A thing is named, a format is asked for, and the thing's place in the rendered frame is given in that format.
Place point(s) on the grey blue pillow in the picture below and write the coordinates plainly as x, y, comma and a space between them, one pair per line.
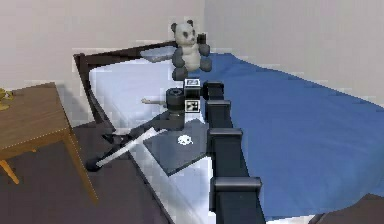
156, 54

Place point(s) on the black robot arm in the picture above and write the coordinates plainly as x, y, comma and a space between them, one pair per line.
230, 156

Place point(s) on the dark wooden bed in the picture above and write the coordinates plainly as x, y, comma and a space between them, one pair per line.
133, 86

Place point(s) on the panda plush toy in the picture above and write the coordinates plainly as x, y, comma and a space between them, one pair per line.
190, 55

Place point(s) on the yellow green small object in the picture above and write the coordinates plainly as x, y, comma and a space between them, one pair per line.
4, 98

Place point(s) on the blue blanket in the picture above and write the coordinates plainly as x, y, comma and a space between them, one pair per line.
300, 133

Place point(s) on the brown wooden table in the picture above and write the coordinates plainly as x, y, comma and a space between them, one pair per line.
30, 116

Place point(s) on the grey closed laptop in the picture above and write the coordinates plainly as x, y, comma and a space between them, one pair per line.
176, 153

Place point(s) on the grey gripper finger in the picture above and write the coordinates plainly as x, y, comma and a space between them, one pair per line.
136, 126
123, 150

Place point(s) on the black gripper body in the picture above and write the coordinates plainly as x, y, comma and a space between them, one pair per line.
175, 100

